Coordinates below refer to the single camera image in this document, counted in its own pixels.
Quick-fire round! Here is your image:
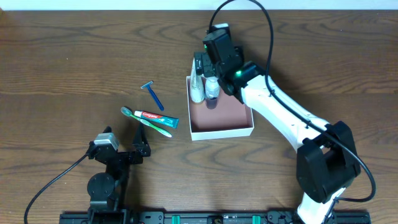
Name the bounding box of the white Pantene tube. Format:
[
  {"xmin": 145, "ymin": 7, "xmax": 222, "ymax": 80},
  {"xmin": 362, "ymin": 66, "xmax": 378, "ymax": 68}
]
[{"xmin": 190, "ymin": 60, "xmax": 205, "ymax": 104}]

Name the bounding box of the clear bottle with dark cap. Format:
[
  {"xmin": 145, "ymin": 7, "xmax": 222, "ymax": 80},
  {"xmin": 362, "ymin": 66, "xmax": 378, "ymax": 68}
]
[{"xmin": 205, "ymin": 77, "xmax": 220, "ymax": 110}]

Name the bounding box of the Colgate toothpaste tube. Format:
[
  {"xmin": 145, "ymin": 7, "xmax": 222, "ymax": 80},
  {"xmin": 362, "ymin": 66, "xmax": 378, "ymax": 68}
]
[{"xmin": 134, "ymin": 111, "xmax": 179, "ymax": 128}]

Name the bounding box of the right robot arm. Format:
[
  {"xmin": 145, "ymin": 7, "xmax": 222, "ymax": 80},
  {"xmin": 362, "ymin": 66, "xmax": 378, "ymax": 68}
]
[{"xmin": 194, "ymin": 26, "xmax": 362, "ymax": 223}]

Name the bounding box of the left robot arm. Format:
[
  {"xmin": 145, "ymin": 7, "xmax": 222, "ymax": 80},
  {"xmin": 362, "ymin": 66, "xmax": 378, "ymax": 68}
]
[{"xmin": 86, "ymin": 124, "xmax": 151, "ymax": 223}]

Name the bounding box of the green toothbrush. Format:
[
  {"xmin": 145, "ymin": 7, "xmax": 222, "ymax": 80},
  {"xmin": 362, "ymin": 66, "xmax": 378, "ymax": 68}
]
[{"xmin": 121, "ymin": 106, "xmax": 172, "ymax": 138}]

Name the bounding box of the blue disposable razor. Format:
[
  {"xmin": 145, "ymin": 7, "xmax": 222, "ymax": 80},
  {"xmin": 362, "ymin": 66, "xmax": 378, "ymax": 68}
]
[{"xmin": 141, "ymin": 80, "xmax": 164, "ymax": 111}]

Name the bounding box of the white box with pink interior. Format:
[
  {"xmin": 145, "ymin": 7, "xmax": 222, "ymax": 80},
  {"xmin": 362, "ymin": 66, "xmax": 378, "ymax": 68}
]
[{"xmin": 187, "ymin": 91, "xmax": 254, "ymax": 141}]

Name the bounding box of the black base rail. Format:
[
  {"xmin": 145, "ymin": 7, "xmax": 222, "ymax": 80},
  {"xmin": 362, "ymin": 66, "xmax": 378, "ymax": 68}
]
[{"xmin": 58, "ymin": 208, "xmax": 373, "ymax": 224}]

